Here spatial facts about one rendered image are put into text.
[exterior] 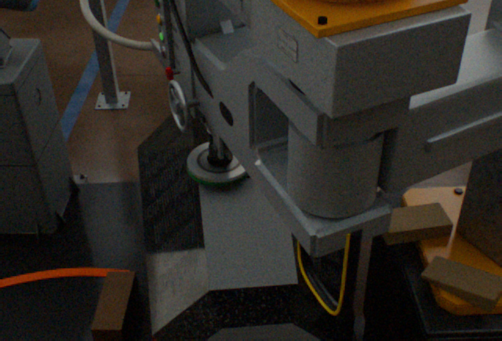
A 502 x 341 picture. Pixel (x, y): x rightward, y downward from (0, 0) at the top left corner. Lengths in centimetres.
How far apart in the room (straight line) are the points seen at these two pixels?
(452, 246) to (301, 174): 82
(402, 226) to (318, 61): 100
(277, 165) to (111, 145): 235
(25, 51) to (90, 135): 103
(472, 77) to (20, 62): 199
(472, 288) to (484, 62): 66
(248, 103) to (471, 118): 47
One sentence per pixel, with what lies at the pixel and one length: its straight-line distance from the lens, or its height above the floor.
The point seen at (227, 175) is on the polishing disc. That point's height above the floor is 88.
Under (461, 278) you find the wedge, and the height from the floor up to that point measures 81.
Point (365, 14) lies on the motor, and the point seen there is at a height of 171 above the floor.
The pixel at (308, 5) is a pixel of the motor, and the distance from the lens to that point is 102.
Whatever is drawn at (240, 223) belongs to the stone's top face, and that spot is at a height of 82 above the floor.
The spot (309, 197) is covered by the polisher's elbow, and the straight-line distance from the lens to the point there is 126.
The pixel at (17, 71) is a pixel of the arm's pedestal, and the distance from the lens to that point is 278.
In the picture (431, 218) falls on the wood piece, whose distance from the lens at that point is 196.
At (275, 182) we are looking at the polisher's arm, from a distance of 139.
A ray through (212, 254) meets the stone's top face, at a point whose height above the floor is 82.
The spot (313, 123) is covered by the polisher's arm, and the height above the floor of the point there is 149.
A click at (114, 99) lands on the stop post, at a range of 405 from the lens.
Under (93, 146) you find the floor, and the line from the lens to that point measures 372.
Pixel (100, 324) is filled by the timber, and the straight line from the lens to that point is 259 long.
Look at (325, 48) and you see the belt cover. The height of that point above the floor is 168.
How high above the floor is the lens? 211
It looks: 37 degrees down
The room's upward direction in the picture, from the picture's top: 1 degrees counter-clockwise
